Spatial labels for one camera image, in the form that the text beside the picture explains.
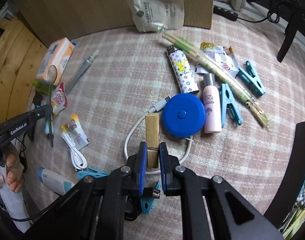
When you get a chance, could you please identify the wooden clothespin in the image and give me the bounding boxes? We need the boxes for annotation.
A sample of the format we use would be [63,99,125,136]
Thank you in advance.
[145,113,160,168]

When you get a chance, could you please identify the orange white carton box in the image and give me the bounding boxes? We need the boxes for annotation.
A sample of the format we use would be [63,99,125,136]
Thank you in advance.
[36,37,75,86]

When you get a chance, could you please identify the grey marker pen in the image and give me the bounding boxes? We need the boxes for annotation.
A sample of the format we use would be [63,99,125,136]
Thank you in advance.
[65,50,99,95]

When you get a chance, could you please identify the person left hand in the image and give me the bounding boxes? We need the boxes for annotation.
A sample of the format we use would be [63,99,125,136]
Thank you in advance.
[5,152,24,193]

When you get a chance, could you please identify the red white snack packet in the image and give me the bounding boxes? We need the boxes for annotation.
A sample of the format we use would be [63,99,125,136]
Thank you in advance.
[51,82,67,117]

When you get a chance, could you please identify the patterned lighter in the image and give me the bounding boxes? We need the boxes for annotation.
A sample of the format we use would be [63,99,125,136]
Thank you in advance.
[166,46,199,94]

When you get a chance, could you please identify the pink lotion bottle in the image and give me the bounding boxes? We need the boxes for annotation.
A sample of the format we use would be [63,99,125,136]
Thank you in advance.
[203,73,222,134]

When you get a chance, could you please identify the white blue tube bottle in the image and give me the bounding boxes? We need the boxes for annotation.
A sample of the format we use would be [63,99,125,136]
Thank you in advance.
[36,167,75,196]

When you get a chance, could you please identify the light blue clothespin centre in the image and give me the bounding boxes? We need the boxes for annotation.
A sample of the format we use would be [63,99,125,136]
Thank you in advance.
[219,83,243,127]

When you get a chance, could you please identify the wrapped bamboo chopsticks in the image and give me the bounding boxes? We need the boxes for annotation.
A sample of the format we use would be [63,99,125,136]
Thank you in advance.
[162,33,270,127]

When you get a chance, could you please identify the crumpled snack wrapper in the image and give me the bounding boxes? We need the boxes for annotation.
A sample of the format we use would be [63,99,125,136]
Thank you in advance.
[200,42,239,77]

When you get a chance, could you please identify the teal clothespin far right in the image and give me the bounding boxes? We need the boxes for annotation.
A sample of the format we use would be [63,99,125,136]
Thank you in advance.
[238,60,266,97]

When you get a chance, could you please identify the white foil pouch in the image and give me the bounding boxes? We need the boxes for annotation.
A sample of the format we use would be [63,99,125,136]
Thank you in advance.
[126,0,185,33]

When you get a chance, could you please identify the black power strip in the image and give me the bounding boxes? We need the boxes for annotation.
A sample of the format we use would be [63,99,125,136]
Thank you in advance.
[213,5,238,21]

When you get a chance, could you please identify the black chair leg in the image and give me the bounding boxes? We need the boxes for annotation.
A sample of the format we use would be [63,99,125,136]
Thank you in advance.
[277,11,302,62]

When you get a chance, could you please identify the coiled white cable packet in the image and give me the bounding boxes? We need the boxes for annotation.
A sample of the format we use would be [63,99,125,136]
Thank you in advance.
[61,114,90,171]

